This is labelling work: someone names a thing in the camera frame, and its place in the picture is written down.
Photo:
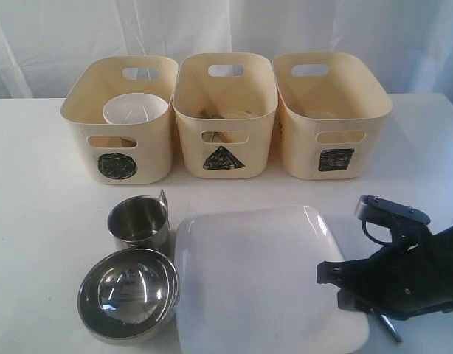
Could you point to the steel table knife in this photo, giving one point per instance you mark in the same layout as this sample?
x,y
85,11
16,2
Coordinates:
x,y
388,326

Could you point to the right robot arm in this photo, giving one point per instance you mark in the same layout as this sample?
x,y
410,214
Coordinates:
x,y
409,276

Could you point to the white round bowl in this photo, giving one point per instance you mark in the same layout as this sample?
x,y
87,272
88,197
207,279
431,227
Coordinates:
x,y
134,108

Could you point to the white square plate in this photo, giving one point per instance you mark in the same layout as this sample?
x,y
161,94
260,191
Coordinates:
x,y
248,285

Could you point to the cream bin with triangle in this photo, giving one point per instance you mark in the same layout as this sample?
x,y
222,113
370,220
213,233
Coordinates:
x,y
240,87

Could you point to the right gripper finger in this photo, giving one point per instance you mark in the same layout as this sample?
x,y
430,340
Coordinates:
x,y
382,212

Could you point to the stainless steel bowl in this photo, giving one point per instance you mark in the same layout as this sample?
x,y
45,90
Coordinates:
x,y
129,296

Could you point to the cream bin with circle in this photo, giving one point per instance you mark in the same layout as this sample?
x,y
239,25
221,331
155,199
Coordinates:
x,y
151,160

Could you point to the steel mug wire handle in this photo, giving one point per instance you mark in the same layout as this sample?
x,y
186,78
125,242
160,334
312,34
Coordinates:
x,y
141,221

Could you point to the wooden chopstick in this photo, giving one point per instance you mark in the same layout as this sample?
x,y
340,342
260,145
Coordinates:
x,y
206,135

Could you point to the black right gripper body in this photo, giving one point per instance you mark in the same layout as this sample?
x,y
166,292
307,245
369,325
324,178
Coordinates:
x,y
409,278

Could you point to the cream bin with square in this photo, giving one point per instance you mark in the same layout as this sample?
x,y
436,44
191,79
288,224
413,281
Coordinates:
x,y
330,114

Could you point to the white curtain backdrop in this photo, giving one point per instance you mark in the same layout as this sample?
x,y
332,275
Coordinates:
x,y
46,45

